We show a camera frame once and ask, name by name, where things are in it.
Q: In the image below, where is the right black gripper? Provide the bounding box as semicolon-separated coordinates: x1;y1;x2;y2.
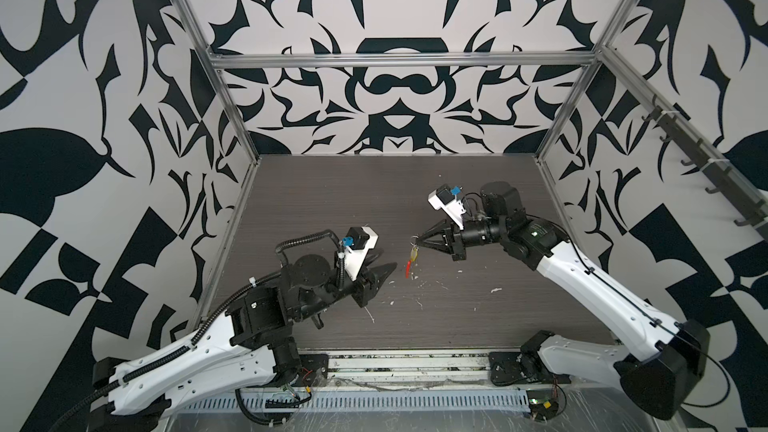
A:
418;214;509;261

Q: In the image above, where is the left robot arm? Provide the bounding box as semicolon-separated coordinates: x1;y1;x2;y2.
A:
87;249;397;431

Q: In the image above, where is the small electronics board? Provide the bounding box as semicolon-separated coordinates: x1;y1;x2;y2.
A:
526;387;568;423

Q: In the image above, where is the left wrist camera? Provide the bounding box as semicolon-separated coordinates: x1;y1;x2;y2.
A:
339;226;379;281

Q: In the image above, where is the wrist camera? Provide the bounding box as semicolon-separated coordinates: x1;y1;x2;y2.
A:
428;184;467;231
339;226;379;281

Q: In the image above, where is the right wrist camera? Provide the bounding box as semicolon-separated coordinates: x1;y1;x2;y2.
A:
428;184;467;231

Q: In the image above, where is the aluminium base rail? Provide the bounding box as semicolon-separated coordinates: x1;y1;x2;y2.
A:
161;347;601;390

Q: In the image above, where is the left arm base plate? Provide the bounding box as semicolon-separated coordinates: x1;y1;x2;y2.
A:
267;353;330;387

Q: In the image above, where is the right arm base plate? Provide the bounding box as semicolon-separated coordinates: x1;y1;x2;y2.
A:
488;351;571;387

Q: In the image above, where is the black corrugated cable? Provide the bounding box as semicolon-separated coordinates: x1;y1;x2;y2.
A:
233;386;313;427

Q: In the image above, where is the white cable duct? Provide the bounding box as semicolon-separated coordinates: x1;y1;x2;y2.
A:
173;388;532;414

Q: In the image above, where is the black wall hook rack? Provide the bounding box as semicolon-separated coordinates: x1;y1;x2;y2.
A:
640;95;767;241

